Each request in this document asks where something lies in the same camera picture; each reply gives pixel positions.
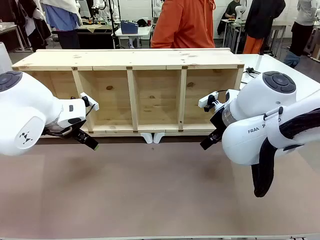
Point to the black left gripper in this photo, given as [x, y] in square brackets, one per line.
[60, 130]

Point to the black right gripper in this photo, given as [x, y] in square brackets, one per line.
[218, 122]

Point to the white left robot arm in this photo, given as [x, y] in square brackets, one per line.
[25, 105]

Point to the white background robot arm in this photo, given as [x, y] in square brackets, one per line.
[240, 11]
[157, 7]
[101, 6]

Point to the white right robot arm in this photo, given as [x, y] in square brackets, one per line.
[250, 140]

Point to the pine wood shelf box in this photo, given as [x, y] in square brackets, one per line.
[150, 60]

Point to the white table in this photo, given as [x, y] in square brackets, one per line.
[280, 65]

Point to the dark workbench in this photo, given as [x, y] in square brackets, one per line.
[95, 35]

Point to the white ribbed cylinder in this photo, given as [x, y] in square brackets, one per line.
[4, 57]

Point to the person in orange hoodie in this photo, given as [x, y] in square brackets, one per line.
[185, 25]

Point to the blue storage bin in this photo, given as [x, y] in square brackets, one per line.
[129, 27]

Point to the white workbench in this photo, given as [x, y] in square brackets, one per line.
[142, 31]

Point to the person in dark clothes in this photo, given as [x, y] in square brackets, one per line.
[32, 27]

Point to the person in blue shirt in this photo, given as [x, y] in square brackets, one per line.
[62, 17]

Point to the person with orange trousers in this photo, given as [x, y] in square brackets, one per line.
[262, 20]

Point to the seated person in dark top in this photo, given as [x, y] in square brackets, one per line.
[231, 10]

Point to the person in grey top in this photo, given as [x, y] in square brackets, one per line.
[305, 27]

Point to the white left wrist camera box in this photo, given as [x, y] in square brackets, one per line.
[91, 102]

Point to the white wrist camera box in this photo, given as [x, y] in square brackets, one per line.
[91, 102]
[205, 100]

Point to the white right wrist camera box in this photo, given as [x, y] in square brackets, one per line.
[205, 100]

